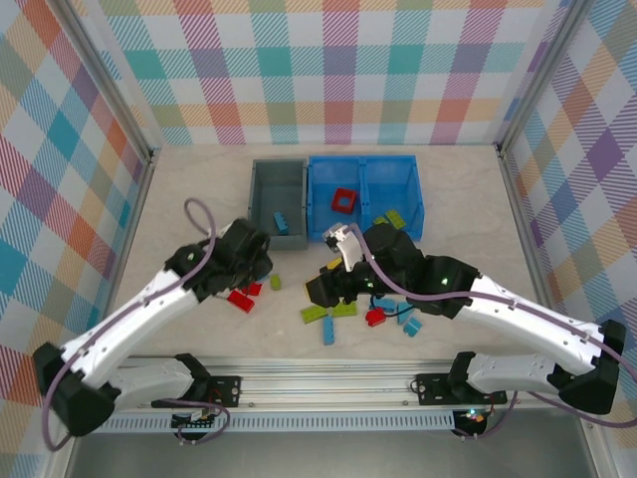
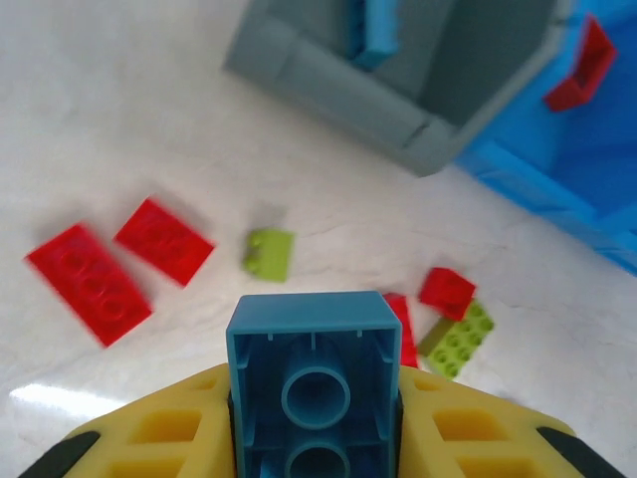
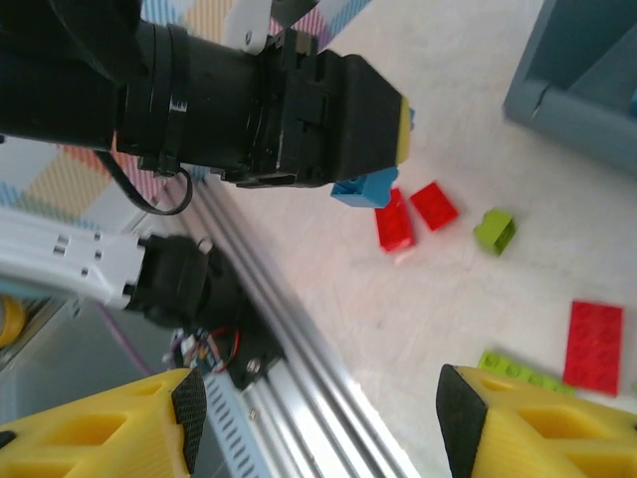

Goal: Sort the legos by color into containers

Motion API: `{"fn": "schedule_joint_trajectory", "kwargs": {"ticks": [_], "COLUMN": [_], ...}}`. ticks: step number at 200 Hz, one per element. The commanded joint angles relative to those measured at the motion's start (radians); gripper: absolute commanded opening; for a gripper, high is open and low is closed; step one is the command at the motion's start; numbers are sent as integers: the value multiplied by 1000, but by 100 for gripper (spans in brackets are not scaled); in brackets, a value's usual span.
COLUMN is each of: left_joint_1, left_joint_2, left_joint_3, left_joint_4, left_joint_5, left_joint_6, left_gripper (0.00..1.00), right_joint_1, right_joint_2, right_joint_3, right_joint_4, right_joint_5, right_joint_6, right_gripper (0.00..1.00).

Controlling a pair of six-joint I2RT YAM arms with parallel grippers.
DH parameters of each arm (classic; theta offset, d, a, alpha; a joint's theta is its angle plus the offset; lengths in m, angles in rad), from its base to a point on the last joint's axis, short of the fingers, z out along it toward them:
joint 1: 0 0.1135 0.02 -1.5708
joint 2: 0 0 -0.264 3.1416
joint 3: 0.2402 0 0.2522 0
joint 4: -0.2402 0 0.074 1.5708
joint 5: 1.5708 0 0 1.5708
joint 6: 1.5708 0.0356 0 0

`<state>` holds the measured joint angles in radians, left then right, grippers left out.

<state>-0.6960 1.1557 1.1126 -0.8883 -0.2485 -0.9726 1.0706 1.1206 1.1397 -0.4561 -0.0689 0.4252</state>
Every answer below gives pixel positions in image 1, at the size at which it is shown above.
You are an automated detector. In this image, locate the hollow red lego piece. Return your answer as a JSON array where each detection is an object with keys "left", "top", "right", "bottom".
[{"left": 330, "top": 187, "right": 360, "bottom": 215}]

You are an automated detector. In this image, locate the long red lego brick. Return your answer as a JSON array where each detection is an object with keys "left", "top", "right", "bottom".
[{"left": 227, "top": 289, "right": 257, "bottom": 314}]

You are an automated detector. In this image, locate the blue plastic bin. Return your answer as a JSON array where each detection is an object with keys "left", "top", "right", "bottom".
[
  {"left": 361, "top": 154, "right": 426, "bottom": 241},
  {"left": 307, "top": 154, "right": 369, "bottom": 244}
]

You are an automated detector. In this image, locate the grey plastic bin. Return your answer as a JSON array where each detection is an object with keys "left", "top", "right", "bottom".
[{"left": 247, "top": 158, "right": 311, "bottom": 251}]

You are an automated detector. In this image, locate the small circuit board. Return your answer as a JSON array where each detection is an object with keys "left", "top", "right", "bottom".
[
  {"left": 453, "top": 406, "right": 488, "bottom": 425},
  {"left": 171, "top": 410, "right": 220, "bottom": 430}
]

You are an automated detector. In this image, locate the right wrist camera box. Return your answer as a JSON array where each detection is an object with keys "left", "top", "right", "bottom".
[{"left": 321, "top": 222, "right": 364, "bottom": 274}]

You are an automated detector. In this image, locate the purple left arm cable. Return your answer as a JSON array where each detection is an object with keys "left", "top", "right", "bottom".
[{"left": 41, "top": 197, "right": 231, "bottom": 452}]

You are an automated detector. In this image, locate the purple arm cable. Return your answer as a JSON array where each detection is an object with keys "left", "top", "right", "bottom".
[
  {"left": 347, "top": 222, "right": 637, "bottom": 442},
  {"left": 41, "top": 197, "right": 231, "bottom": 452}
]

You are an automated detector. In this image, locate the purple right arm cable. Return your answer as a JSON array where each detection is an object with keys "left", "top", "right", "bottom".
[{"left": 347, "top": 222, "right": 637, "bottom": 442}]

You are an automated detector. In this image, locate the aluminium side rail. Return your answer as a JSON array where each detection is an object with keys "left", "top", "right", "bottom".
[{"left": 42, "top": 148, "right": 160, "bottom": 478}]

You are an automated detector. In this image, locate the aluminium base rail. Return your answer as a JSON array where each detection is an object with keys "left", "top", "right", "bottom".
[{"left": 118, "top": 354, "right": 519, "bottom": 410}]

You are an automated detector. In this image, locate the white slotted cable duct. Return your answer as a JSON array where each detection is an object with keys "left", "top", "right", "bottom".
[{"left": 93, "top": 410, "right": 462, "bottom": 433}]

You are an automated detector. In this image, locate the aluminium corner post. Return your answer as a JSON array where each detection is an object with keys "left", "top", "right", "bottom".
[
  {"left": 49, "top": 0, "right": 163, "bottom": 165},
  {"left": 495, "top": 0, "right": 596, "bottom": 150}
]

